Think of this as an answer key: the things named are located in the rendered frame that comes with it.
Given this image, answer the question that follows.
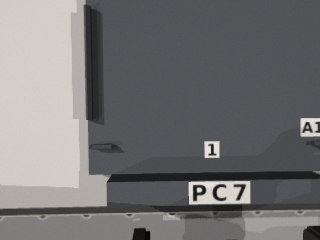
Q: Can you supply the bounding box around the grey perforated base plate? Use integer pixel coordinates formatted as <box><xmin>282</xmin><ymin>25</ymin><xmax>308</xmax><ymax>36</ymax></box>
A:
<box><xmin>0</xmin><ymin>211</ymin><xmax>320</xmax><ymax>240</ymax></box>

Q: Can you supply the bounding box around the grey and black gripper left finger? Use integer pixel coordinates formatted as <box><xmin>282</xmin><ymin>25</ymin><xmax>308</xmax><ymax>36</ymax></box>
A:
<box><xmin>132</xmin><ymin>228</ymin><xmax>150</xmax><ymax>240</ymax></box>

